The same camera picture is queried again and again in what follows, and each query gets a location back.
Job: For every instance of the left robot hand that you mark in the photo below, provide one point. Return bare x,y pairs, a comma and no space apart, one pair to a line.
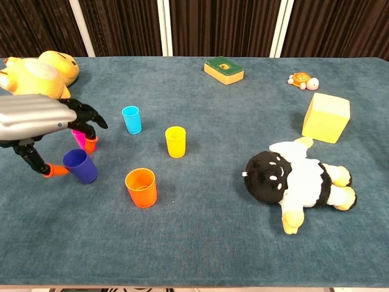
33,117

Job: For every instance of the pink plastic cup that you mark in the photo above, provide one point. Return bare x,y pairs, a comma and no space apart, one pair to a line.
79,141

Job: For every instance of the dark blue plastic cup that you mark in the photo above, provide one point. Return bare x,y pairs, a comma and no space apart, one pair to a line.
83,170

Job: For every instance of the light blue plastic cup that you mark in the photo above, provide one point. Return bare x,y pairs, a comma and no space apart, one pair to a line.
132,121

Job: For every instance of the yellow plastic cup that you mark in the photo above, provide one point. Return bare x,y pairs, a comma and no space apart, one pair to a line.
175,144

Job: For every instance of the yellow duck plush toy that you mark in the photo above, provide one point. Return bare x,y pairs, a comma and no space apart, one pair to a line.
36,76

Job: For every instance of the orange plastic cup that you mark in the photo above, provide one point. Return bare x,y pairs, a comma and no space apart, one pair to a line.
143,196

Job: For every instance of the green and yellow sponge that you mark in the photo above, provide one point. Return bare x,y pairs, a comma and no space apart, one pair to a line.
225,71

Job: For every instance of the teal table mat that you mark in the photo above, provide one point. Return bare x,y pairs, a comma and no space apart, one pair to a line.
197,237

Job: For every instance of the orange turtle toy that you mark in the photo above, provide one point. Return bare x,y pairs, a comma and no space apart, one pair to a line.
301,78

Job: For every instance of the black and white plush doll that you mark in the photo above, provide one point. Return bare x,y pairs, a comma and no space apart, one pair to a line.
301,182

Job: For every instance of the yellow foam cube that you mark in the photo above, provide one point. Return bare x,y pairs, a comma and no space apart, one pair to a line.
326,120

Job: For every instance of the white partition post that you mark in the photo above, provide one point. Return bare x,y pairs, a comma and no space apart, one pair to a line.
281,27
165,27
82,27

